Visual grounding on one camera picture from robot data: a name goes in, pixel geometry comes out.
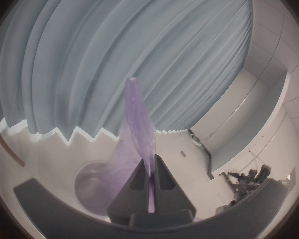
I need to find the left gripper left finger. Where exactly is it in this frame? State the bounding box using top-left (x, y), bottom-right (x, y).
top-left (107, 158), bottom-right (150, 226)

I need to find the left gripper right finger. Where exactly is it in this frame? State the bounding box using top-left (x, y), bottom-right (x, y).
top-left (153, 155), bottom-right (197, 221)

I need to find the purple plastic bag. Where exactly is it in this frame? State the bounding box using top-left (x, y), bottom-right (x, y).
top-left (100, 77), bottom-right (157, 214)

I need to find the white trash bin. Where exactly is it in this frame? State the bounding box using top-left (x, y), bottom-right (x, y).
top-left (74, 160), bottom-right (120, 217)

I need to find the white cushioned wooden chair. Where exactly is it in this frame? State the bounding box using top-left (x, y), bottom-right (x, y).
top-left (0, 114), bottom-right (25, 167)

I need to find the pale blue curtain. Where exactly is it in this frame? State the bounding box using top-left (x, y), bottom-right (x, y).
top-left (0, 0), bottom-right (254, 147)

